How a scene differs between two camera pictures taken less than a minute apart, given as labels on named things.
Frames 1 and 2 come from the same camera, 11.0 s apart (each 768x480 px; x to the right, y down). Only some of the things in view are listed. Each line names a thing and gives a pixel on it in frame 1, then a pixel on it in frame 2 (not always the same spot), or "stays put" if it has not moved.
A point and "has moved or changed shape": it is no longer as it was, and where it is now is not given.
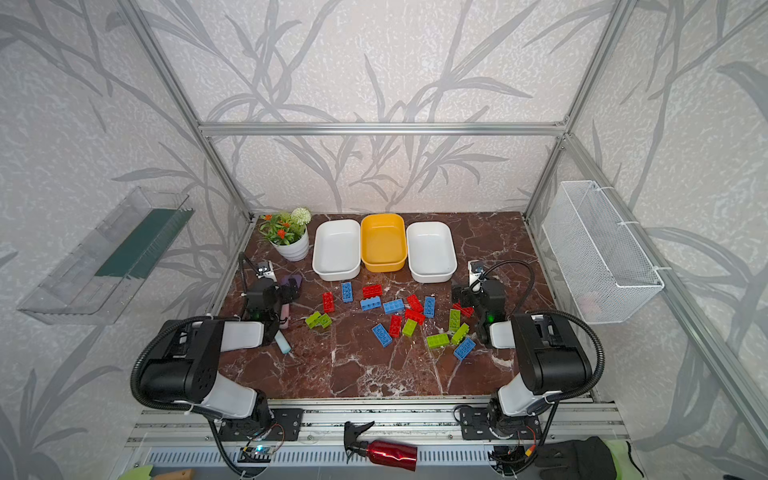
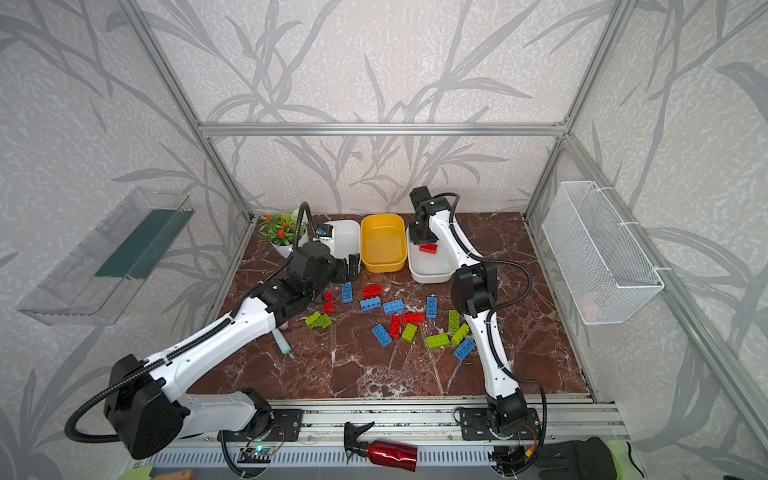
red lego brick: [328, 302] stays put
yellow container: [383, 242] stays put
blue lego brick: [347, 292] stays put
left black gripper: [285, 298] -> [346, 267]
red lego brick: [371, 291] stays put
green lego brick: [439, 340] stays put
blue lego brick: [370, 303] stays put
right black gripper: [466, 295] -> [422, 232]
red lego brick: [395, 326] stays put
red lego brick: [466, 311] has moved or changed shape
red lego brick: [414, 315] has moved or changed shape
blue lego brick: [394, 306] stays put
